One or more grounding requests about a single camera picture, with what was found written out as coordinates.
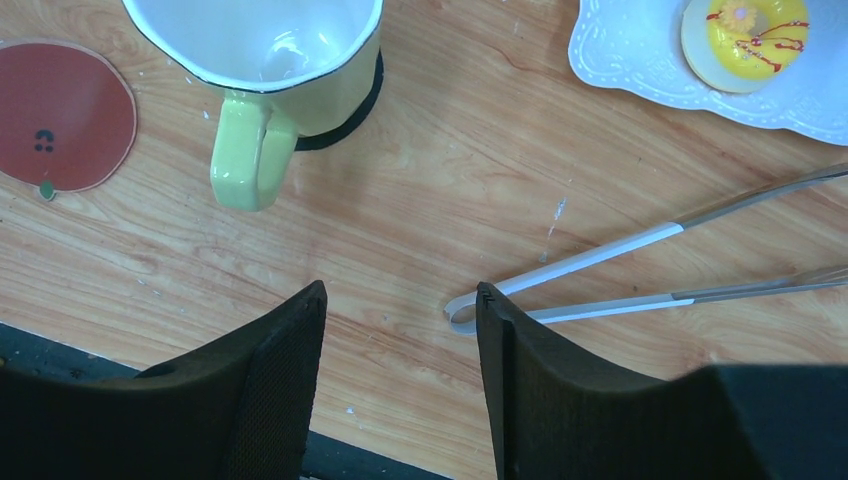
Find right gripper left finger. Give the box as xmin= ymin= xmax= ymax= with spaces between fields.
xmin=1 ymin=280 xmax=328 ymax=479

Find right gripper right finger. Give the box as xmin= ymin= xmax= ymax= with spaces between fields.
xmin=476 ymin=282 xmax=847 ymax=479

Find metal serving tongs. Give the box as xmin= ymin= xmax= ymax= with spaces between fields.
xmin=408 ymin=159 xmax=847 ymax=320

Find green handled white mug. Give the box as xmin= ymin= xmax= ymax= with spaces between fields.
xmin=124 ymin=0 xmax=384 ymax=212

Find white three-tier dessert stand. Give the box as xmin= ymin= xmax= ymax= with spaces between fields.
xmin=568 ymin=1 xmax=847 ymax=146

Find yellow flower tart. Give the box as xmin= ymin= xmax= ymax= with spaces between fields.
xmin=680 ymin=0 xmax=810 ymax=94

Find yellow face coaster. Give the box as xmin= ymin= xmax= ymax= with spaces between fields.
xmin=294 ymin=49 xmax=386 ymax=153

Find red apple coaster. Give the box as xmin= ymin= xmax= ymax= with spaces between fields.
xmin=1 ymin=39 xmax=138 ymax=200

